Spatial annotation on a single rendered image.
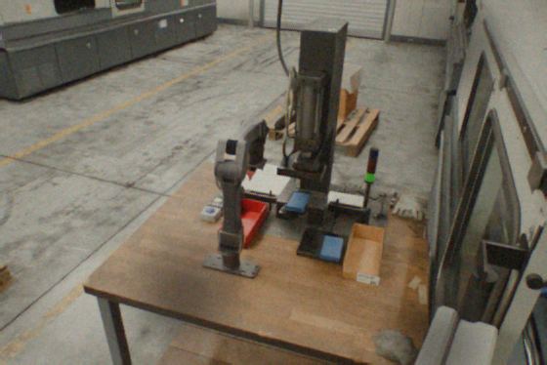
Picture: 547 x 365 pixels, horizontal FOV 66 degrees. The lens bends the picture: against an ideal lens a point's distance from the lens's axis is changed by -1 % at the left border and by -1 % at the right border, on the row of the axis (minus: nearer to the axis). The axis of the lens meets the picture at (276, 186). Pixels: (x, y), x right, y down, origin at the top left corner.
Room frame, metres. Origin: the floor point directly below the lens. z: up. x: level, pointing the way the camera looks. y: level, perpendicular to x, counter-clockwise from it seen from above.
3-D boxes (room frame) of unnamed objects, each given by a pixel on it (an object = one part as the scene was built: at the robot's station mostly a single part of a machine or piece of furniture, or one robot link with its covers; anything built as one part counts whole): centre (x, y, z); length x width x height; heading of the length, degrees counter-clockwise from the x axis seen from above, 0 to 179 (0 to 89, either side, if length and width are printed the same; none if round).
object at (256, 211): (1.40, 0.12, 0.93); 0.25 x 0.12 x 0.06; 164
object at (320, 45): (1.62, -0.15, 1.44); 0.17 x 0.13 x 0.42; 164
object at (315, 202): (1.50, -0.11, 0.98); 0.20 x 0.10 x 0.01; 74
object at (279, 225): (1.57, -0.16, 0.88); 0.65 x 0.50 x 0.03; 74
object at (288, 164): (1.57, -0.12, 1.22); 0.26 x 0.18 x 0.30; 164
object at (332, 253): (1.25, -0.22, 0.93); 0.15 x 0.07 x 0.03; 167
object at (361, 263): (1.23, -0.34, 0.93); 0.25 x 0.13 x 0.08; 164
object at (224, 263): (1.16, 0.15, 0.94); 0.20 x 0.07 x 0.08; 74
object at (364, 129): (4.71, -0.58, 0.07); 1.20 x 1.00 x 0.14; 158
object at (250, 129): (1.30, 0.12, 1.31); 0.30 x 0.09 x 0.12; 166
